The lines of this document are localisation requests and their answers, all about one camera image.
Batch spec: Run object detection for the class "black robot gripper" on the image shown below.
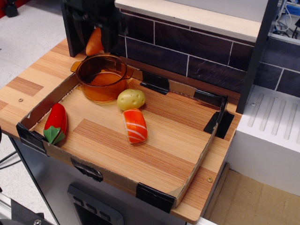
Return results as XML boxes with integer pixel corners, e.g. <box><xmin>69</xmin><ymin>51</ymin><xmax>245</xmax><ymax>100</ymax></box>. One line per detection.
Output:
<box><xmin>67</xmin><ymin>0</ymin><xmax>124</xmax><ymax>53</ymax></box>

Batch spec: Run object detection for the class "orange toy carrot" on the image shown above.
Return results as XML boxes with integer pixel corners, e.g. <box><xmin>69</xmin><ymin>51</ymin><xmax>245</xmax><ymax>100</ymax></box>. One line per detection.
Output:
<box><xmin>85</xmin><ymin>28</ymin><xmax>104</xmax><ymax>56</ymax></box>

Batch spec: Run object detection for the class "transparent amber toy pot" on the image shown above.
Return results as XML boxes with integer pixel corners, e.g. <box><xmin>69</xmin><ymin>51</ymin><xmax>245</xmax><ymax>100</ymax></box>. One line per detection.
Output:
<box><xmin>70</xmin><ymin>54</ymin><xmax>134</xmax><ymax>103</ymax></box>

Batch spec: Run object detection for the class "yellow toy potato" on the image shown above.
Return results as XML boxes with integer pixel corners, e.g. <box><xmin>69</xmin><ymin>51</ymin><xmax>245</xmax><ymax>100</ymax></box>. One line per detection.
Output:
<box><xmin>117</xmin><ymin>89</ymin><xmax>146</xmax><ymax>111</ymax></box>

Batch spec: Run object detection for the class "red toy chili pepper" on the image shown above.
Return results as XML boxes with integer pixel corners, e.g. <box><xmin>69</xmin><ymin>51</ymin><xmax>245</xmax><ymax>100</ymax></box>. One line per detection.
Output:
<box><xmin>43</xmin><ymin>103</ymin><xmax>67</xmax><ymax>145</ymax></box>

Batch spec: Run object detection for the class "salmon sushi toy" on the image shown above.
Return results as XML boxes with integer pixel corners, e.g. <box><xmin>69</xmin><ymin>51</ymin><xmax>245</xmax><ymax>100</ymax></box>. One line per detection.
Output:
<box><xmin>123</xmin><ymin>108</ymin><xmax>148</xmax><ymax>144</ymax></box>

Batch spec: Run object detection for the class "light wooden shelf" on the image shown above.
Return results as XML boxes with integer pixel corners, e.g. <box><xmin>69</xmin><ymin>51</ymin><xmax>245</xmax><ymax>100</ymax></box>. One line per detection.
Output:
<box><xmin>115</xmin><ymin>0</ymin><xmax>261</xmax><ymax>43</ymax></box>

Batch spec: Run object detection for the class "grey toy oven panel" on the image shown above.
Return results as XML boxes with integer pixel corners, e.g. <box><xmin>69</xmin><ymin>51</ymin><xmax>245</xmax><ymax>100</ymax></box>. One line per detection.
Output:
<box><xmin>67</xmin><ymin>185</ymin><xmax>125</xmax><ymax>225</ymax></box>

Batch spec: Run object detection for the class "white toy sink drainboard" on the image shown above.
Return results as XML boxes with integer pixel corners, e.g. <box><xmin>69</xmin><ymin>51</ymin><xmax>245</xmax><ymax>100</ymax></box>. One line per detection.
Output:
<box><xmin>227</xmin><ymin>86</ymin><xmax>300</xmax><ymax>195</ymax></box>

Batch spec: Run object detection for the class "dark grey left post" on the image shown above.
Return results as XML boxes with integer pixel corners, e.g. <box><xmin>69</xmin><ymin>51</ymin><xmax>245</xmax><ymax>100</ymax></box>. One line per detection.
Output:
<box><xmin>60</xmin><ymin>0</ymin><xmax>84</xmax><ymax>57</ymax></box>

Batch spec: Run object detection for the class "dark grey post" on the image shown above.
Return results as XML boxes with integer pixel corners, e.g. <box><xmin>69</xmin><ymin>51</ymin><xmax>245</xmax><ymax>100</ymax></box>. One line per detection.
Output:
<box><xmin>60</xmin><ymin>0</ymin><xmax>84</xmax><ymax>57</ymax></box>
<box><xmin>236</xmin><ymin>0</ymin><xmax>282</xmax><ymax>114</ymax></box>

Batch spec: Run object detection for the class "dark grey right post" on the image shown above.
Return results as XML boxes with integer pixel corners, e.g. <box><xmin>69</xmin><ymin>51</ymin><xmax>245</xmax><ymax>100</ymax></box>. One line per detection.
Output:
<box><xmin>236</xmin><ymin>0</ymin><xmax>282</xmax><ymax>114</ymax></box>

